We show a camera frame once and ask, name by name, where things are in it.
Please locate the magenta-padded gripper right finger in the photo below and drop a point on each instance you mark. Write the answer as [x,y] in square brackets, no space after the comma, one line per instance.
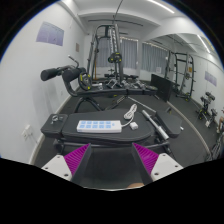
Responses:
[146,159]

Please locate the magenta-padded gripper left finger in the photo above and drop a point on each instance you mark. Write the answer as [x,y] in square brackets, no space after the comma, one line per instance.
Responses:
[77,158]

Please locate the silver metal bar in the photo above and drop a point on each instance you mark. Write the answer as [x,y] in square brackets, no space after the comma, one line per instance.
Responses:
[155,125]

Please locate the black padded weight bench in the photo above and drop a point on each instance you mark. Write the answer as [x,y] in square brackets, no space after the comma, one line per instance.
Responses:
[100,115]

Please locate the black box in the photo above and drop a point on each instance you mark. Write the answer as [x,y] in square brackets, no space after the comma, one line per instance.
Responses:
[161,87]

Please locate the black yellow weight plate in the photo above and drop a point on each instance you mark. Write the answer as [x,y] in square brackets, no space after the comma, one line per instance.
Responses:
[115,57]
[85,81]

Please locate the black exercise machine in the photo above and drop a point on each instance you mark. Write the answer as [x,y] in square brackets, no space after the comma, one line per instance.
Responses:
[206,108]

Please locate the black bench with roller pads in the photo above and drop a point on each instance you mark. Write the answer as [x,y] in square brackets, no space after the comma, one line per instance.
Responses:
[71,75]

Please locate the black squat rack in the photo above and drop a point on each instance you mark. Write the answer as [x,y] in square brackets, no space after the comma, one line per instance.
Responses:
[189,76]

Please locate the grey curtain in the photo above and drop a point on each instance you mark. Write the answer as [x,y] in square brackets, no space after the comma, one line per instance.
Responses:
[129,53]
[153,58]

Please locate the grey power rack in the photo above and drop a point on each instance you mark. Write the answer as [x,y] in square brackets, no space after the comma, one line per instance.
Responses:
[115,36]

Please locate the short ceiling light strip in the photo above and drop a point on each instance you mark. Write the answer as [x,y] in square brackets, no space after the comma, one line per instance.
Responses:
[204,44]

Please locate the long ceiling light strip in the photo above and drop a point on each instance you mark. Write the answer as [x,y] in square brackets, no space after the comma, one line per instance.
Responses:
[161,6]

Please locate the white wall outlet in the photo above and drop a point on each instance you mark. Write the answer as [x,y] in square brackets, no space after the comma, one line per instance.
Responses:
[26,132]

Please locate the small purple wall poster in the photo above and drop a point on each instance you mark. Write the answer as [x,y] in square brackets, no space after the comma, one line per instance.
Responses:
[210,78]

